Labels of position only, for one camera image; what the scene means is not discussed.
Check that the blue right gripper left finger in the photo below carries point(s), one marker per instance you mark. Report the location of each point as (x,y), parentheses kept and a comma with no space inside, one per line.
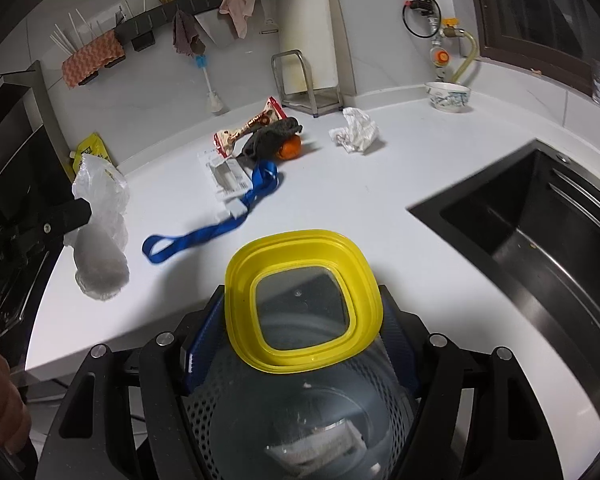
(203,341)

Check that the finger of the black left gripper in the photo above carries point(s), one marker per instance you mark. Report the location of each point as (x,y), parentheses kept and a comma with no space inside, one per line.
(62,220)

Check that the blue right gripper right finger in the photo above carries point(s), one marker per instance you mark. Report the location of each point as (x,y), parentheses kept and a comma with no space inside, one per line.
(400,335)

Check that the clear plastic bag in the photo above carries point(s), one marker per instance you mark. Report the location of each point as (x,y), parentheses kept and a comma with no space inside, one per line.
(102,268)

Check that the yellow plastic lid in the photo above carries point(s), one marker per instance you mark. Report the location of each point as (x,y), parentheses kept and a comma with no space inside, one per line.
(300,301)

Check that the clear plastic package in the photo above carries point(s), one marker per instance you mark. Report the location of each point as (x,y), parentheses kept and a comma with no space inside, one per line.
(319,448)

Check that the white blister package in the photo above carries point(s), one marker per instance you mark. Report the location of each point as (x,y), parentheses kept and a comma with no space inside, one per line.
(227,179)

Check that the white tissue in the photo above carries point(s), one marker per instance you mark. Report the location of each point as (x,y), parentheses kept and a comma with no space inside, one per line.
(359,134)

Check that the dark grey cloth rag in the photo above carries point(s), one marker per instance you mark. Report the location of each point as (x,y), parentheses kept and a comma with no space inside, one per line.
(265,142)

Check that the red cream snack wrapper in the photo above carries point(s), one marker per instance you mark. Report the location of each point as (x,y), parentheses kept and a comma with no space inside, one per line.
(224,140)

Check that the grey perforated trash bin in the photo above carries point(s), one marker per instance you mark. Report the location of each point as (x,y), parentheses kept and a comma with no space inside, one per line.
(239,410)

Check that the black kitchen sink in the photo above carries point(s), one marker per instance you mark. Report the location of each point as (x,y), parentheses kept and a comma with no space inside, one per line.
(530,223)

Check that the left hand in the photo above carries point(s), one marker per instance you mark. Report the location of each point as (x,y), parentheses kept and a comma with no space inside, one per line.
(15,420)

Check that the black oven appliance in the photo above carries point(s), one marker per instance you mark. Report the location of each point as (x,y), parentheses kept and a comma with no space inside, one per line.
(35,179)

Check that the green yellow seasoning pouch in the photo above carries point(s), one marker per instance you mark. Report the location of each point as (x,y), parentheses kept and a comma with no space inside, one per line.
(91,145)

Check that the orange patterned dish cloth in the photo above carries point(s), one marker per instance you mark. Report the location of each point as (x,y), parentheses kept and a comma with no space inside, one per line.
(104,51)

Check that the blue white bottle brush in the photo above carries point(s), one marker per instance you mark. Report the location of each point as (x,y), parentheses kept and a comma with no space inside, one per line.
(216,104)

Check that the brown hanging cloth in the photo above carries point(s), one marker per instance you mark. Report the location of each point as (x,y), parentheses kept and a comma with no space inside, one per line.
(186,40)

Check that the white patterned ceramic bowl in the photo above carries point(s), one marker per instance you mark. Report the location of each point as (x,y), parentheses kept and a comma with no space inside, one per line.
(448,97)

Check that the metal cutting board rack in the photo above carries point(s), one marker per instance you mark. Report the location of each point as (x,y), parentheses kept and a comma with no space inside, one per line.
(296,89)

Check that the pink hanging cloth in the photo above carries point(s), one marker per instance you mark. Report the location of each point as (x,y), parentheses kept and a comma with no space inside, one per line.
(239,11)

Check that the gas valve with hose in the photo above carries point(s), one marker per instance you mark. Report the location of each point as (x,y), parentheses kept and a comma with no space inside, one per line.
(441,28)

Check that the dark window frame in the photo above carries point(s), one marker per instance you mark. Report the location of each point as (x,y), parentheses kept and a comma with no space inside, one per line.
(553,38)

